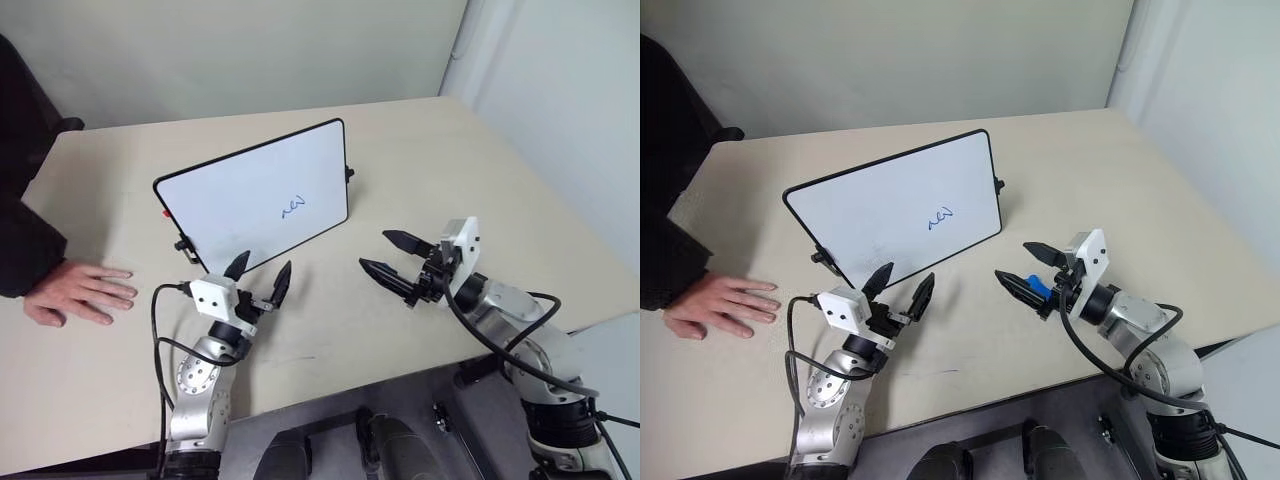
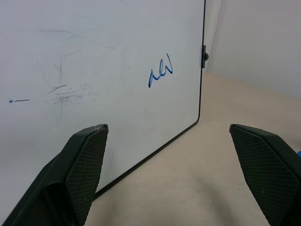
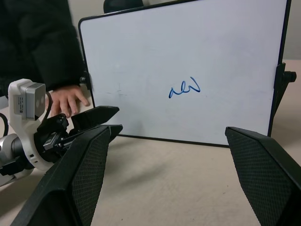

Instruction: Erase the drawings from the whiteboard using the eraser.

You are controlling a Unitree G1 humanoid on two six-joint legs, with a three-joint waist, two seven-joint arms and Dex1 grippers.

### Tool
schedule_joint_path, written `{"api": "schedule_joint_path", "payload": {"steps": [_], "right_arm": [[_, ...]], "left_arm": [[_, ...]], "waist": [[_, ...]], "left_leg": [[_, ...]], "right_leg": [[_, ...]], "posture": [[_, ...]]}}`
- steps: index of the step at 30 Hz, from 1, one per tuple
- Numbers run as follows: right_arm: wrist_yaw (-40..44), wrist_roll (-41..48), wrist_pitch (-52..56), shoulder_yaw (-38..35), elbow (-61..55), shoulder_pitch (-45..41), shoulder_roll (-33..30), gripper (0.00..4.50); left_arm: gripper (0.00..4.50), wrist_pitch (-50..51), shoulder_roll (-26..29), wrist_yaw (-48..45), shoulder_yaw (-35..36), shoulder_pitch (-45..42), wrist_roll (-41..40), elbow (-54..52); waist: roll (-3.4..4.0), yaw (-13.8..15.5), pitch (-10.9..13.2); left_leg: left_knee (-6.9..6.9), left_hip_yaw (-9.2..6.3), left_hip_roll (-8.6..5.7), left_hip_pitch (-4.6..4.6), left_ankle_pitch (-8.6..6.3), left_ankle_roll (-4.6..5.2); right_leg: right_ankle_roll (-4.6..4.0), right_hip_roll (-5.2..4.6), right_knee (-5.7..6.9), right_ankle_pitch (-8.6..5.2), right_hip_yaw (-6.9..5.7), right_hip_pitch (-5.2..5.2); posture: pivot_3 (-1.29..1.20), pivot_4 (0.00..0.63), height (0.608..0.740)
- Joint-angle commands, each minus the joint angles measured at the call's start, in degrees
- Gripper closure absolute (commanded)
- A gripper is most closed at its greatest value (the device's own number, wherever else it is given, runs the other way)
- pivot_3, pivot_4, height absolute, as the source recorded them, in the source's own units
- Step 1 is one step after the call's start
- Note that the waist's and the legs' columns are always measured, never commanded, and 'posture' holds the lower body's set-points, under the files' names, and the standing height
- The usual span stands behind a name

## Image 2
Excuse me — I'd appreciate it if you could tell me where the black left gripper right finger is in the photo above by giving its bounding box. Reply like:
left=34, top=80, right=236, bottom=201
left=229, top=123, right=301, bottom=226

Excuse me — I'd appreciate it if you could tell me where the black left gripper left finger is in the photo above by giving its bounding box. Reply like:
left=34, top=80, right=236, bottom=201
left=2, top=123, right=109, bottom=226

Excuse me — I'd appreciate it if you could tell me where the black-framed whiteboard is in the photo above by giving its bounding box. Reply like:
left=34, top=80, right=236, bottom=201
left=0, top=0, right=207, bottom=199

